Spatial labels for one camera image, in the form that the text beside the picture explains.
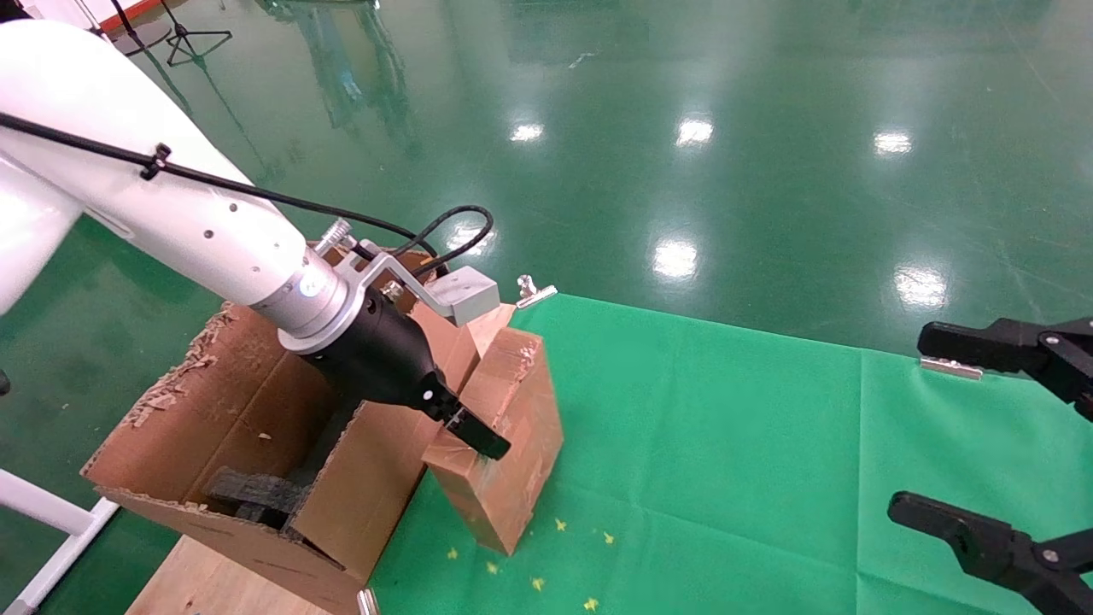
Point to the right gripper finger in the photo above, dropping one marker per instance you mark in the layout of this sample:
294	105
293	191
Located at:
1025	343
1008	555

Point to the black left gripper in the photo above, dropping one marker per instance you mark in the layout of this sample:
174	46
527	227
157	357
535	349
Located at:
376	359

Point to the small brown cardboard box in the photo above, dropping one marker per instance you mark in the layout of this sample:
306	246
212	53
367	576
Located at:
512	487

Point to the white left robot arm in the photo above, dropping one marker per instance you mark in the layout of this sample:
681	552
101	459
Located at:
128	171

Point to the large open cardboard carton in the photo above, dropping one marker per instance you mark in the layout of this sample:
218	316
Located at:
248	401

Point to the black foam piece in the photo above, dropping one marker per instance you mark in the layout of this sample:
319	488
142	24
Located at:
256	491

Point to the green table cloth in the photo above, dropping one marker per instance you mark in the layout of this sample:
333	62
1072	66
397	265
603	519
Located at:
726	444

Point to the wooden board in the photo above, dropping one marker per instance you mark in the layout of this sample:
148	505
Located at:
196	585

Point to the black tripod stand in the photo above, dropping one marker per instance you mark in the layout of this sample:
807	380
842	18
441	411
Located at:
182	34

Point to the black round-base stand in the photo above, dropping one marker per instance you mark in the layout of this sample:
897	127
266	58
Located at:
141	38

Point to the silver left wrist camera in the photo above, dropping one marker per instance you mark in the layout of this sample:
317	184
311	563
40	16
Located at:
465	295

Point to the white metal frame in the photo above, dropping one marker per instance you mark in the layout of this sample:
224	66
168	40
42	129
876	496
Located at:
43	508

